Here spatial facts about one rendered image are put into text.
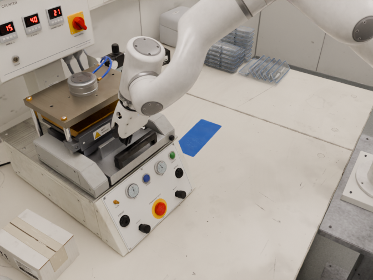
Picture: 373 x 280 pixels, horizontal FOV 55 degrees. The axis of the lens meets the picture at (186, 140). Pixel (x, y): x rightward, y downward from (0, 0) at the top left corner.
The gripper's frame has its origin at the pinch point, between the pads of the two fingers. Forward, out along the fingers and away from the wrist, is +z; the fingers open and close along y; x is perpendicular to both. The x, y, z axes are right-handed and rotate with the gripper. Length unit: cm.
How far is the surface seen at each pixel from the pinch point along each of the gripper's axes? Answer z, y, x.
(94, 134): -0.9, -6.6, 5.3
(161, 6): 29, 99, 67
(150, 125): 3.4, 11.3, 0.0
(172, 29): 30, 90, 50
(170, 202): 17.8, 4.6, -18.8
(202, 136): 25.2, 40.9, -7.0
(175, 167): 11.8, 11.5, -12.8
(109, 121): -1.9, -1.1, 5.8
